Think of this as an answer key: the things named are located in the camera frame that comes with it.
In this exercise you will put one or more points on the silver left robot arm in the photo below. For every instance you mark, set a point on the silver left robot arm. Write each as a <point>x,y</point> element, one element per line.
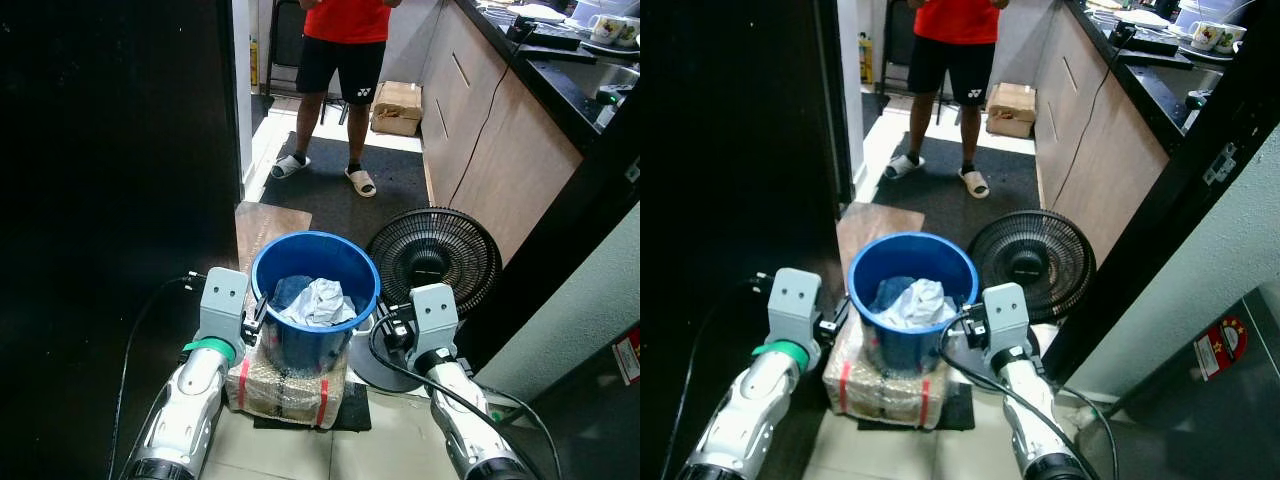
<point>190,400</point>
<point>750,405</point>

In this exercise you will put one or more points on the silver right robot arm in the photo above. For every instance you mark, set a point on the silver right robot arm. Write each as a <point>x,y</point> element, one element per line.
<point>1035,410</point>
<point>465,420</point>

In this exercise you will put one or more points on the white crumpled cloth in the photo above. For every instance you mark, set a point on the white crumpled cloth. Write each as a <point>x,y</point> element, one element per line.
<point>920,303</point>
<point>320,300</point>

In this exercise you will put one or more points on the black electric fan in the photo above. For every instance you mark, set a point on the black electric fan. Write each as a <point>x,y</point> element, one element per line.
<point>435,255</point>
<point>1035,260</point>

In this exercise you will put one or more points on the dark floor mat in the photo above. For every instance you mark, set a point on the dark floor mat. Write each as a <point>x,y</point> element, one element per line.
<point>330,210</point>
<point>930,205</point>

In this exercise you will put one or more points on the wooden kitchen cabinet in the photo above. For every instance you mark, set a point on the wooden kitchen cabinet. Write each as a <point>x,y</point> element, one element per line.
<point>1100,170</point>
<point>500,160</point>

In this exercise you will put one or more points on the black door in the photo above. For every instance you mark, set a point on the black door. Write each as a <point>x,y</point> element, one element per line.
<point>730,150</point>
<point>110,150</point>

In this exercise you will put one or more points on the red round sticker label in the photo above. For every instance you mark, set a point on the red round sticker label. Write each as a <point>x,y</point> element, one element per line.
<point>1222,347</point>
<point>628,358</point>

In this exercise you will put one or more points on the brown cardboard box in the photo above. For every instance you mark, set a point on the brown cardboard box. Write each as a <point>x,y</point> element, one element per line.
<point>397,108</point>
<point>1012,110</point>

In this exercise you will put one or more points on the yellow bottle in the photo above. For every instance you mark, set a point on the yellow bottle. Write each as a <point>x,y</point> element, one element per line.
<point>254,62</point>
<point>866,60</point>

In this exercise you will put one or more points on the black kitchen countertop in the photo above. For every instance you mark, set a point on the black kitchen countertop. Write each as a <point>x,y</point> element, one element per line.
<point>1150,85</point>
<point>560,90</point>

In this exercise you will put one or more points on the person in red shirt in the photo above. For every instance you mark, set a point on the person in red shirt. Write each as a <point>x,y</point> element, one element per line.
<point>345,40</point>
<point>955,40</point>

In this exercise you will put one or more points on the black countertop device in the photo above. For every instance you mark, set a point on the black countertop device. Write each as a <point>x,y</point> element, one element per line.
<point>1150,40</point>
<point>555,36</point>

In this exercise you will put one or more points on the white patterned mug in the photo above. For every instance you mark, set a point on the white patterned mug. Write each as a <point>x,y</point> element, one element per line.
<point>1205,35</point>
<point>603,27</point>
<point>631,35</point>
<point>1233,40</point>

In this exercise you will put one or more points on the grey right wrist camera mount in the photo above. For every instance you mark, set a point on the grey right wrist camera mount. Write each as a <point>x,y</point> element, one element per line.
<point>1006,315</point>
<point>436,315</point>

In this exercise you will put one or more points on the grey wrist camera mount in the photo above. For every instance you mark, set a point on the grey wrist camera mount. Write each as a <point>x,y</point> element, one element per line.
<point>436,315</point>
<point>1006,315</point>
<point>793,305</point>
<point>222,305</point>

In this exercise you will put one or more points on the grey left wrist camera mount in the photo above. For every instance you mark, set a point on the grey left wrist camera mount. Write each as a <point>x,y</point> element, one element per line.
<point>222,305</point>
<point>793,305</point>

